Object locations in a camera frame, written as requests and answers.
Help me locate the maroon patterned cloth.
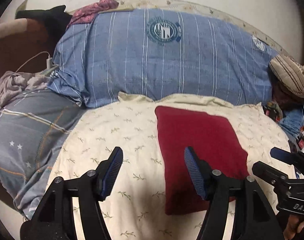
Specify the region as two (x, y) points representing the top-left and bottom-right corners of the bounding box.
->
(66, 0), (119, 29)

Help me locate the brown wooden headboard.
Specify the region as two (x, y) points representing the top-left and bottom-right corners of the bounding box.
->
(0, 18), (57, 78)

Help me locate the dark red knit sweater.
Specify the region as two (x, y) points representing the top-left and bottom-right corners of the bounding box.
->
(155, 106), (249, 215)

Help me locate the clutter beside bed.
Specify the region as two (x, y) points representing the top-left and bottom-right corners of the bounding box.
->
(263, 101), (304, 152)

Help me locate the white charger with cable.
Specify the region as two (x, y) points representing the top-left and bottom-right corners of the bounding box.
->
(15, 51), (53, 73)

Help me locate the grey plaid bed sheet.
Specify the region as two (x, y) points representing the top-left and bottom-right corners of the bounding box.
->
(0, 89), (86, 219)

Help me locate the black garment on headboard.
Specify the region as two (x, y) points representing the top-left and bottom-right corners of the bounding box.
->
(15, 5), (72, 41)

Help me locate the grey crumpled cloth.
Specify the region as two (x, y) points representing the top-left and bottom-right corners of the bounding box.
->
(0, 71), (50, 109)

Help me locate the cream leaf-print quilt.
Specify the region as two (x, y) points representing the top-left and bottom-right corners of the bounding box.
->
(50, 93), (295, 239)

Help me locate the blue plaid pillow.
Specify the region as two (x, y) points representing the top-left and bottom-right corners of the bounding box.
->
(48, 9), (276, 108)

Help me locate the person's right hand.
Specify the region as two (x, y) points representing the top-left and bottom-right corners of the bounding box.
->
(283, 215), (304, 240)

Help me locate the striped beige pillow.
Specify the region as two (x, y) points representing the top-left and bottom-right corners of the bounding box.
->
(269, 54), (304, 98)

